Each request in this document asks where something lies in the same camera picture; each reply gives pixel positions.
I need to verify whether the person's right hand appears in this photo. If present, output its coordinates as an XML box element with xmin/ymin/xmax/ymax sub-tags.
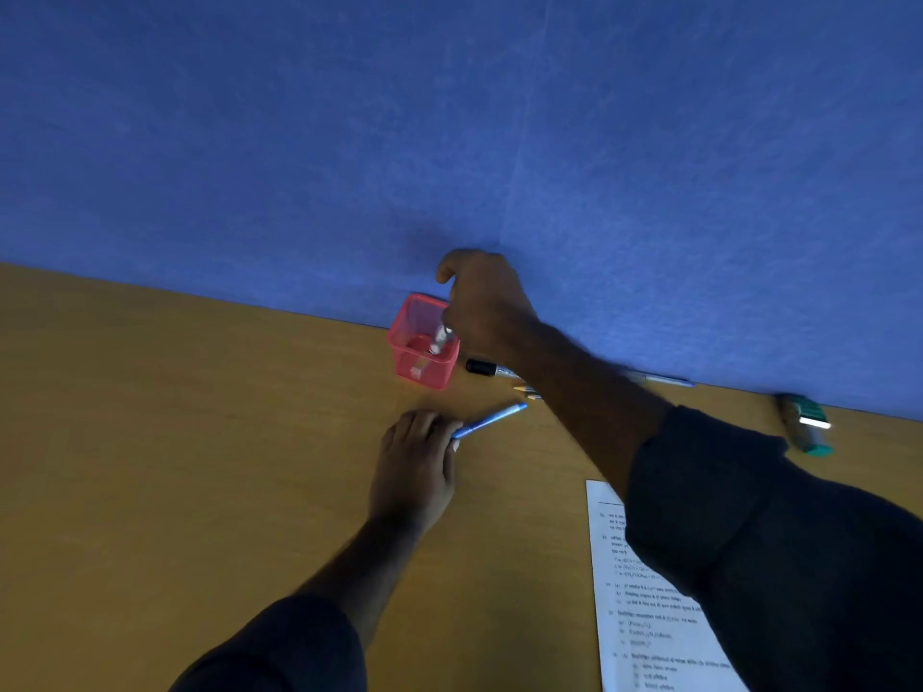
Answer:
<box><xmin>436</xmin><ymin>248</ymin><xmax>539</xmax><ymax>362</ymax></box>

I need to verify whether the person's left hand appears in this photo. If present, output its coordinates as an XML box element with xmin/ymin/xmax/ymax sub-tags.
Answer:
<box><xmin>368</xmin><ymin>409</ymin><xmax>464</xmax><ymax>535</ymax></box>

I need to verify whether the person's right forearm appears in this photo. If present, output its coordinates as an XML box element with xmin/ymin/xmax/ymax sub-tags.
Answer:
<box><xmin>498</xmin><ymin>317</ymin><xmax>923</xmax><ymax>692</ymax></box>

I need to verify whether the person's left forearm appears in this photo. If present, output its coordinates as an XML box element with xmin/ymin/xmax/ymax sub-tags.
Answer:
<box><xmin>169</xmin><ymin>513</ymin><xmax>428</xmax><ymax>692</ymax></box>

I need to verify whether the pink mesh pen holder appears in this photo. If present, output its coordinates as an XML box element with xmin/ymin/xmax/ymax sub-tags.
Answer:
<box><xmin>387</xmin><ymin>293</ymin><xmax>461</xmax><ymax>391</ymax></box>

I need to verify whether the grey blue pen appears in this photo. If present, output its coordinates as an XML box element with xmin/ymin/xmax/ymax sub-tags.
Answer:
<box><xmin>623</xmin><ymin>370</ymin><xmax>698</xmax><ymax>389</ymax></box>

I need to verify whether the printed white paper sheet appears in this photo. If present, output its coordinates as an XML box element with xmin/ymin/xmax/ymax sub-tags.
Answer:
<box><xmin>585</xmin><ymin>480</ymin><xmax>752</xmax><ymax>692</ymax></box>

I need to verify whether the green stapler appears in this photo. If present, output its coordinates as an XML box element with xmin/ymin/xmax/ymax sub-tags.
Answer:
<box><xmin>774</xmin><ymin>393</ymin><xmax>835</xmax><ymax>457</ymax></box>

